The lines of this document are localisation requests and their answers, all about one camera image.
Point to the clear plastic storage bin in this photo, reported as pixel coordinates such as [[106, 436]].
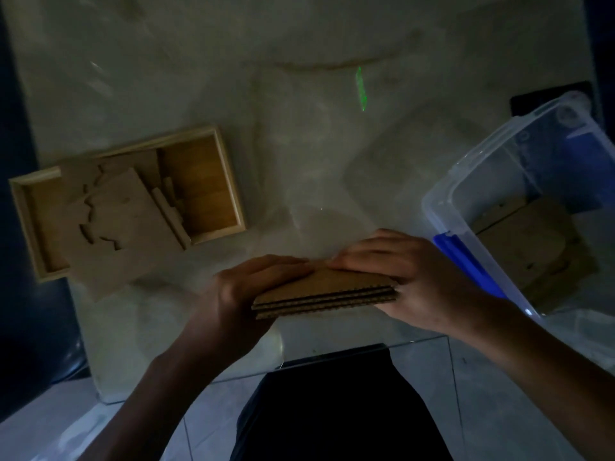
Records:
[[490, 187]]

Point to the brown corrugated cardboard sheet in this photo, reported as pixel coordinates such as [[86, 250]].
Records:
[[326, 283], [307, 304], [307, 312]]

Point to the person's dark trousers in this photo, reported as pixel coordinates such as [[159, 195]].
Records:
[[336, 408]]

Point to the person's right fingers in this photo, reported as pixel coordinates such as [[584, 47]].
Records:
[[370, 254]]

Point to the person's right forearm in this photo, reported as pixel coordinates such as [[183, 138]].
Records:
[[543, 374]]

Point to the person's left hand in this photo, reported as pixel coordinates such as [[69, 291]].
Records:
[[226, 312]]

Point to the wooden tray box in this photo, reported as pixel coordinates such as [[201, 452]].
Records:
[[206, 187]]

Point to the person's left thumb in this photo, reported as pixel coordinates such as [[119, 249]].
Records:
[[278, 267]]

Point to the person's left forearm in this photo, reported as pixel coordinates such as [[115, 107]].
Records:
[[158, 403]]

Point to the small jagged-cut cardboard piece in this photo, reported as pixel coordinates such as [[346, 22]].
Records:
[[81, 180]]

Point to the large jagged-cut cardboard piece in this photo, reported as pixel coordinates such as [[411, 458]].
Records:
[[129, 235]]

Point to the person's right hand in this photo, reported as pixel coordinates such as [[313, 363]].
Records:
[[432, 288]]

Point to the cardboard pieces in bin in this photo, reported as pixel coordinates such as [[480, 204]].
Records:
[[533, 249]]

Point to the narrow cardboard strip piece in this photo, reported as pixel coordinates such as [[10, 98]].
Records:
[[173, 215]]

